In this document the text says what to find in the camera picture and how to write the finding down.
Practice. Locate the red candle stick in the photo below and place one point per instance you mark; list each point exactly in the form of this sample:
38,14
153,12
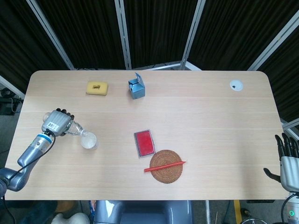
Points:
163,166

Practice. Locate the yellow sponge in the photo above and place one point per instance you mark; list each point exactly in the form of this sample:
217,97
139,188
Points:
97,88

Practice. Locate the grey metal screen foot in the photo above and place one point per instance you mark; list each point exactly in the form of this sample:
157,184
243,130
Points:
168,66

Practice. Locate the transparent plastic water bottle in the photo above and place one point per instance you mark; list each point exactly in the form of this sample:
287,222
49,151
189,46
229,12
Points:
76,128

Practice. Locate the white paper cup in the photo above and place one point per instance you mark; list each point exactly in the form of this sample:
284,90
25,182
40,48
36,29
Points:
88,141

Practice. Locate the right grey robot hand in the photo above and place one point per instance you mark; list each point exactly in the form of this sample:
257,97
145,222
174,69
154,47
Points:
289,170

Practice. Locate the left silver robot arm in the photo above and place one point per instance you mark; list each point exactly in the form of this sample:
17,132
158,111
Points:
35,149

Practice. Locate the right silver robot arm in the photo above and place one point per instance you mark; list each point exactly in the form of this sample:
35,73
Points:
292,210

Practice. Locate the black pleated curtain panel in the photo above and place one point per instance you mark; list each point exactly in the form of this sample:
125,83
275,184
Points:
16,35
233,32
158,30
285,81
86,32

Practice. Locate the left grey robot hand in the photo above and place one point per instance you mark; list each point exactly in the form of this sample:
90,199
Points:
57,121

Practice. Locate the blue open cardboard box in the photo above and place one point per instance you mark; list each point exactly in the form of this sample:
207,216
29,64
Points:
137,91

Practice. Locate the grey metal screen post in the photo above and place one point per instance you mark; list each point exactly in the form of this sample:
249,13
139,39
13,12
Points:
273,44
11,86
192,35
50,32
122,35
289,124

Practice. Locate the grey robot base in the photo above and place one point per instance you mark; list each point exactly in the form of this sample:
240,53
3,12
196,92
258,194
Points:
144,212

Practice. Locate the red ink pad case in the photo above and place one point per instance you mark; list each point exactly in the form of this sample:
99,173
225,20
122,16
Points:
144,143

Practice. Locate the white shoe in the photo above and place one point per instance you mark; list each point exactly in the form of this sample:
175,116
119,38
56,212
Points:
70,218

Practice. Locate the round woven rattan coaster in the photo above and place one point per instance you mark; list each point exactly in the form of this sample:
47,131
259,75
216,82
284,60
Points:
167,175

